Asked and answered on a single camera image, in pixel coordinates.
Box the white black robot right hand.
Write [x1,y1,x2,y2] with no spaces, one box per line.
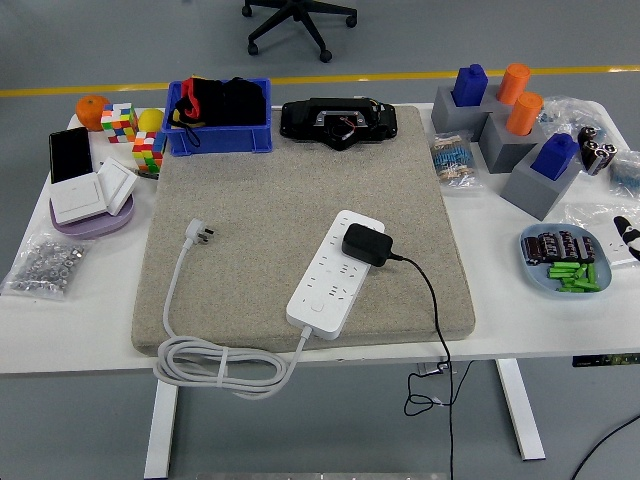
[613,215,640,262]

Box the black plug adapter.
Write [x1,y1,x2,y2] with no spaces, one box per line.
[340,222,395,268]

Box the white power strip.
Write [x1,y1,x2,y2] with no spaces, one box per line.
[285,209,387,342]

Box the light blue plate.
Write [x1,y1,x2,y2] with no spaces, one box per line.
[518,222,614,300]

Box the bagged white socket panel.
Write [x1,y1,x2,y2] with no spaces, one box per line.
[563,202,640,269]

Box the pile of green cylinders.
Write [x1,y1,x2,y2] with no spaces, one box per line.
[547,262,599,294]

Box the bag of blue resistors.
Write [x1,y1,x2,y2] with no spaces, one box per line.
[607,148,640,199]

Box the pile of black capacitors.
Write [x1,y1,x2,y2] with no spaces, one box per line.
[521,229,597,265]

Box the black cylinder capacitor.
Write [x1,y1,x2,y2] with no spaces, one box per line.
[597,143,620,174]
[577,126,600,170]
[585,139,609,176]

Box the blue square peg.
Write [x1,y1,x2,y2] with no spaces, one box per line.
[452,64,489,108]
[530,132,580,182]

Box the tall grey block holder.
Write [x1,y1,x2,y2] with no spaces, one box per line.
[500,142,585,222]

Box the black table control panel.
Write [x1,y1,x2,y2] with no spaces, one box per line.
[572,353,640,369]

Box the crumpled clear plastic bag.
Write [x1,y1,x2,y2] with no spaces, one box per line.
[539,94,609,141]

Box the square grey block holder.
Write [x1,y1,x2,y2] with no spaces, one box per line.
[478,113,549,175]

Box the orange cylinder peg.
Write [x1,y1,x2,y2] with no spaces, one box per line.
[496,62,532,106]
[505,91,545,137]

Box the bag of striped resistors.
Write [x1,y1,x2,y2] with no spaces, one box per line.
[429,129,485,191]

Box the white table leg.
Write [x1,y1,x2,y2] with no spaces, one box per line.
[494,358,546,462]
[143,379,180,480]

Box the long grey block holder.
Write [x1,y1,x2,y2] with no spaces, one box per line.
[430,83,506,137]

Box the black device housing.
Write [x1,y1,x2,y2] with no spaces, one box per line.
[278,96,400,152]

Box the grey-brown mat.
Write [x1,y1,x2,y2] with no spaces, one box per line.
[131,104,476,357]

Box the black office chair base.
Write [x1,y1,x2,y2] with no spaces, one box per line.
[241,0,359,64]

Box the blue plastic bin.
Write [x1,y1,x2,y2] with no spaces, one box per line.
[160,77,275,157]

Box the colourful puzzle cube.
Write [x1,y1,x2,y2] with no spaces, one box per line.
[131,129,168,175]
[100,102,140,145]

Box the yellow lemon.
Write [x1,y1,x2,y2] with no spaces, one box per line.
[137,107,166,134]

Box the purple tray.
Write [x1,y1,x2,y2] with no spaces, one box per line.
[48,192,137,239]

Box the orange fruit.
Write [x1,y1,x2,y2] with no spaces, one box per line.
[75,94,111,133]

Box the black smartphone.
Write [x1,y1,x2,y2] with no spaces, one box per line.
[48,126,95,185]

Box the bag of metal nuts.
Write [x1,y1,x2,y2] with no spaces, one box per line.
[0,230,96,303]

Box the thin black floor cable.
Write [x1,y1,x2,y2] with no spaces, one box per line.
[569,412,640,480]

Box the thin black adapter cord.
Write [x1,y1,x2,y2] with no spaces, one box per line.
[389,253,475,480]

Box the black fabric with red straps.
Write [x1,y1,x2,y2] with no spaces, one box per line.
[167,75,268,149]

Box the white power cord with plug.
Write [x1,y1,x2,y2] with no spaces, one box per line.
[154,218,314,401]

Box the small white wall switch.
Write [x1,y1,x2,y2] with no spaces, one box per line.
[95,156,139,217]

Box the large white wall switch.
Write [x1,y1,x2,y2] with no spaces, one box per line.
[49,172,110,226]

